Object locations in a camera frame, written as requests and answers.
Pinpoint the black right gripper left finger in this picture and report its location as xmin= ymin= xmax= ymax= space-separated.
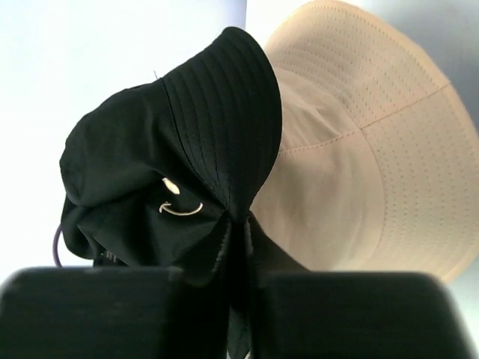
xmin=1 ymin=267 xmax=228 ymax=358

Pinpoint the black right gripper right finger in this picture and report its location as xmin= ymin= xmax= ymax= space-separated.
xmin=257 ymin=272 xmax=470 ymax=358

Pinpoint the beige bucket hat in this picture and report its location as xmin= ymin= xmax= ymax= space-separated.
xmin=251 ymin=1 xmax=478 ymax=281

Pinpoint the black bucket hat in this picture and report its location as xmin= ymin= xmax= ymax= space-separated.
xmin=58 ymin=25 xmax=284 ymax=359

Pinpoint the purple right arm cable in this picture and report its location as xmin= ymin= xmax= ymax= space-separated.
xmin=52 ymin=224 xmax=64 ymax=269

